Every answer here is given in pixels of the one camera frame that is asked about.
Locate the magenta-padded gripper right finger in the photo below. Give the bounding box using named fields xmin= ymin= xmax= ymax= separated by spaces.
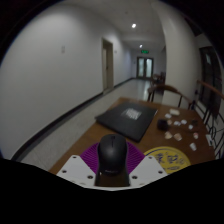
xmin=125 ymin=141 xmax=169 ymax=188

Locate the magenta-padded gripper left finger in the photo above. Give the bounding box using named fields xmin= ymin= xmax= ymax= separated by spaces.
xmin=55 ymin=141 xmax=101 ymax=188

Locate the black computer mouse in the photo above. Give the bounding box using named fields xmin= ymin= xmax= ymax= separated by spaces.
xmin=96 ymin=133 xmax=129 ymax=177

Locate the black square mouse pad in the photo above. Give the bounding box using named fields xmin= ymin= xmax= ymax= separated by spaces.
xmin=94 ymin=100 xmax=159 ymax=143

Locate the round yellow printed mat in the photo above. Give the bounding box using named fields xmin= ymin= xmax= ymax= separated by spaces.
xmin=143 ymin=146 xmax=192 ymax=175

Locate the small black cup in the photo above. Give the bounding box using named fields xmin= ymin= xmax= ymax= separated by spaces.
xmin=156 ymin=118 xmax=170 ymax=131

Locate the wooden armchair with curved back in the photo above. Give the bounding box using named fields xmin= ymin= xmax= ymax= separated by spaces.
xmin=147 ymin=83 xmax=195 ymax=110

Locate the wooden armchair with black bars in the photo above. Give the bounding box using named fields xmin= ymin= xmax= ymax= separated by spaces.
xmin=193 ymin=79 xmax=224 ymax=159

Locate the glass double door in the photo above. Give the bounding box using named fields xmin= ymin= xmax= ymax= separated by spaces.
xmin=136 ymin=56 xmax=155 ymax=80

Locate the side doorway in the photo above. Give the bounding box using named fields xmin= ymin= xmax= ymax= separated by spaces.
xmin=101 ymin=37 xmax=115 ymax=95

